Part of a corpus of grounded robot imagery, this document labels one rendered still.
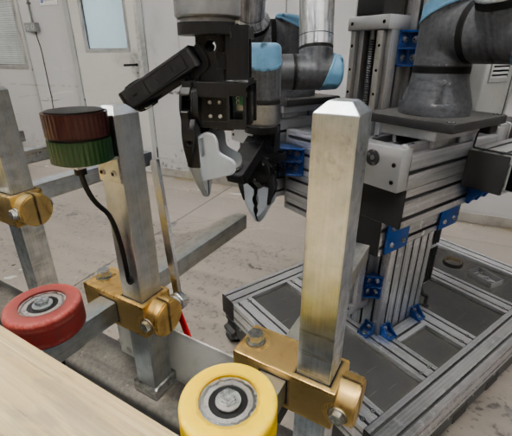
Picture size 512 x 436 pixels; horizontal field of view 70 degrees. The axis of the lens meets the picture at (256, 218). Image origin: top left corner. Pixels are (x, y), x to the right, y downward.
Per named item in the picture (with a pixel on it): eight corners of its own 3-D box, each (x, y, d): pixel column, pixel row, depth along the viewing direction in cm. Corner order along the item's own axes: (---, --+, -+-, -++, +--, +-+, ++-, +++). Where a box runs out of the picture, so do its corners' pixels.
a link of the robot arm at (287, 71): (287, 89, 88) (295, 93, 78) (240, 89, 87) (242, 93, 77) (289, 53, 85) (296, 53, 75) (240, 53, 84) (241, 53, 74)
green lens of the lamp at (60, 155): (89, 149, 41) (86, 129, 40) (127, 156, 38) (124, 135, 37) (37, 162, 36) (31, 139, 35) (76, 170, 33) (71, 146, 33)
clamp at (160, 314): (117, 293, 57) (111, 265, 55) (183, 322, 51) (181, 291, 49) (85, 313, 53) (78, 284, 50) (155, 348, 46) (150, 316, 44)
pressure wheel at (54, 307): (72, 343, 50) (53, 272, 46) (112, 366, 47) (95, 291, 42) (12, 385, 44) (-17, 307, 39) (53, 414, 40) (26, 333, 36)
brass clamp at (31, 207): (12, 202, 65) (4, 175, 63) (60, 218, 59) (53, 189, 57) (-26, 214, 60) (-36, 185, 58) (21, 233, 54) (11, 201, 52)
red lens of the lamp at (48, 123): (85, 126, 40) (81, 105, 39) (124, 131, 37) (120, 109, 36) (30, 136, 35) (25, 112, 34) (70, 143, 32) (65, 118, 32)
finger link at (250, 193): (268, 214, 87) (268, 176, 83) (255, 223, 82) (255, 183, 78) (256, 211, 88) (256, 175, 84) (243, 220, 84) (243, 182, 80)
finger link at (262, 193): (279, 216, 85) (280, 178, 82) (267, 226, 81) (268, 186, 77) (267, 214, 87) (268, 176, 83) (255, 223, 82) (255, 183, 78)
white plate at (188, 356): (124, 349, 62) (115, 301, 58) (256, 418, 51) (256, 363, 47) (121, 351, 62) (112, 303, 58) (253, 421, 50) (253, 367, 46)
